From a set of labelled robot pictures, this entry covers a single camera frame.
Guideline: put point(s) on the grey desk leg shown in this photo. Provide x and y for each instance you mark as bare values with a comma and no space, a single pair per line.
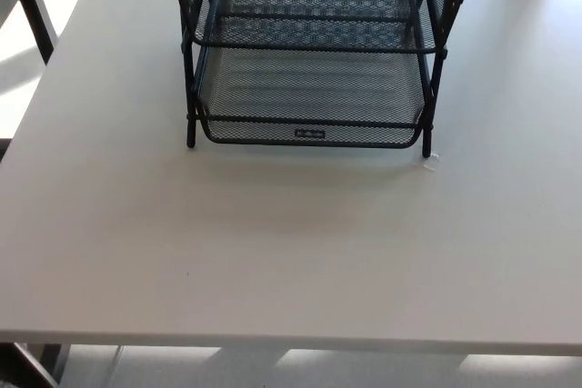
53,365

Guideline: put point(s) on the clear plastic scrap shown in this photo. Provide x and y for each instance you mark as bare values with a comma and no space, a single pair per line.
430,162

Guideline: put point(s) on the white side table black leg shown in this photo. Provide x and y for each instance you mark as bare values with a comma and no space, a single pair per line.
38,24

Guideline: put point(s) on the black metal organizer rack frame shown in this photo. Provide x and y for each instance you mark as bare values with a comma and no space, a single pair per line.
430,88

